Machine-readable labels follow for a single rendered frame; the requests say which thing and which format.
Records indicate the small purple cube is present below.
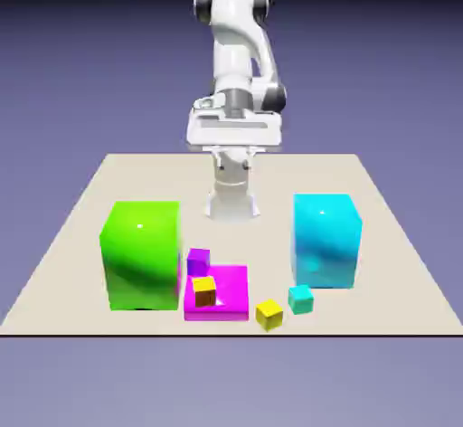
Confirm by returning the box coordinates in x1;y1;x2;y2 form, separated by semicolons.
186;247;212;278

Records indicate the small yellow cube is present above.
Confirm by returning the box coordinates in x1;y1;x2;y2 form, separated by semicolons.
255;299;285;333

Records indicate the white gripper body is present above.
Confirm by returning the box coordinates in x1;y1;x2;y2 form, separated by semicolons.
185;109;283;154

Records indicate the large cyan box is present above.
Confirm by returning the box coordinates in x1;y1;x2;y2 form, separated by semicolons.
291;192;364;289

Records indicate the small cyan cube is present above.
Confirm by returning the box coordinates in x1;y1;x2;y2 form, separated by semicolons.
288;284;315;316

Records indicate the large green box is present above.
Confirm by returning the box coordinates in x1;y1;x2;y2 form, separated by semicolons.
99;200;182;312

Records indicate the large magenta box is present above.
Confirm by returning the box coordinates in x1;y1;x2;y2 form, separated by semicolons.
183;264;250;322

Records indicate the small orange cube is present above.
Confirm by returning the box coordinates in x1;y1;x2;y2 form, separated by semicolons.
192;276;218;308

